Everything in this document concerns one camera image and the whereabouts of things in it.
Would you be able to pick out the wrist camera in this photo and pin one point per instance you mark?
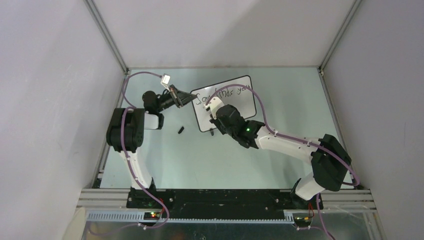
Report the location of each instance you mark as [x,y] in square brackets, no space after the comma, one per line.
[165,79]
[213,106]

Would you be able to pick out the aluminium frame rail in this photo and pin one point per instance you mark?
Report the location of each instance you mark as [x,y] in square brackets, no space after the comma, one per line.
[110,205]

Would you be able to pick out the black framed whiteboard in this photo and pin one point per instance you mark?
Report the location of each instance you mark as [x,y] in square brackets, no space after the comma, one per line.
[233,92]

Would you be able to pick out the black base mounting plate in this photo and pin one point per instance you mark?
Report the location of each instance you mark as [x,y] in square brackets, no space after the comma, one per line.
[221,204]

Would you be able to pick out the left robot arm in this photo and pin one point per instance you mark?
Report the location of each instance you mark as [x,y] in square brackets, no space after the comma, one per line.
[125,132]

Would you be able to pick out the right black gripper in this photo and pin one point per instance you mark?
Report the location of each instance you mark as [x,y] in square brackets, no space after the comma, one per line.
[216,122]

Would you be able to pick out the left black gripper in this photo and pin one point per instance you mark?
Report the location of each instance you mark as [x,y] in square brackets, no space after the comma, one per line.
[176,96]

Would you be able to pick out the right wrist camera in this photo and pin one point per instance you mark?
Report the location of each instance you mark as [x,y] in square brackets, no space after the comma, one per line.
[213,106]

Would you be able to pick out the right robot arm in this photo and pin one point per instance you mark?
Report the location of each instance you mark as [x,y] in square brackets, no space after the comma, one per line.
[328,159]

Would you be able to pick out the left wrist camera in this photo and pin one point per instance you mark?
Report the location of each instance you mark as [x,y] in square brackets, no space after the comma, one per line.
[165,79]

